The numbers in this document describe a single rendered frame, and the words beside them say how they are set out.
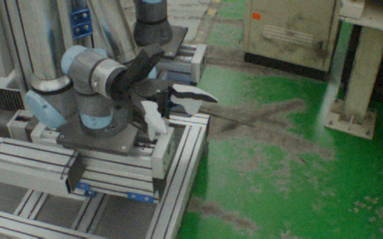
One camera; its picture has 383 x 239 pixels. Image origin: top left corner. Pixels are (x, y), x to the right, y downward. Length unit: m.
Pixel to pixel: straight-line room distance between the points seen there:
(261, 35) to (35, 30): 1.90
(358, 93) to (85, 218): 1.48
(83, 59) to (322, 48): 1.93
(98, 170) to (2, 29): 0.54
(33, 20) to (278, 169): 1.51
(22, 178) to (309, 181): 1.33
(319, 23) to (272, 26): 0.28
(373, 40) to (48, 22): 1.61
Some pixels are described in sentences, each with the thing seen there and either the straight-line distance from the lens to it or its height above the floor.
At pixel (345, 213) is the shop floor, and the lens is 2.12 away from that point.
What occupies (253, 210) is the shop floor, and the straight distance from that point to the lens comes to 2.04.
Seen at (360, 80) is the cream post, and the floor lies 0.30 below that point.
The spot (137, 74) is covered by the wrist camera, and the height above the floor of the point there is 1.10.
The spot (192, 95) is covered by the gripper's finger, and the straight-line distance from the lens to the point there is 0.89.
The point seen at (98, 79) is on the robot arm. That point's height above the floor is 1.06.
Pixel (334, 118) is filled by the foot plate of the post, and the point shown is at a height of 0.01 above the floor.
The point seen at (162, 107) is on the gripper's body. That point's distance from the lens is 0.90.
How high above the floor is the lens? 1.60
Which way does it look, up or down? 41 degrees down
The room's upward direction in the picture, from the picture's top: straight up
